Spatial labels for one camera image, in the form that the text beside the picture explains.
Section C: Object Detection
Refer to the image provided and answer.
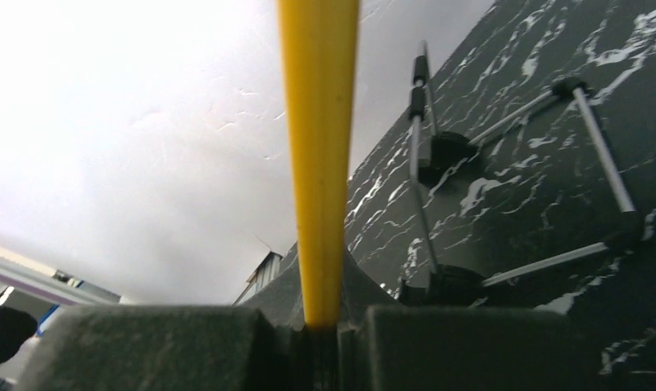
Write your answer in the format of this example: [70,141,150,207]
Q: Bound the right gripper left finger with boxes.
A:
[16,305,306,390]

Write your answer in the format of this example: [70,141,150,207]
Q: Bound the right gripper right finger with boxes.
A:
[339,305,603,390]

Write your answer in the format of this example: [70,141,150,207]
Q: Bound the yellow framed whiteboard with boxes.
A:
[277,1,360,330]

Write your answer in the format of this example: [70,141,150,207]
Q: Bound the black marble pattern mat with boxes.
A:
[240,0,656,391]

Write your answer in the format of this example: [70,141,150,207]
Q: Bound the aluminium frame rail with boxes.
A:
[234,252,283,305]

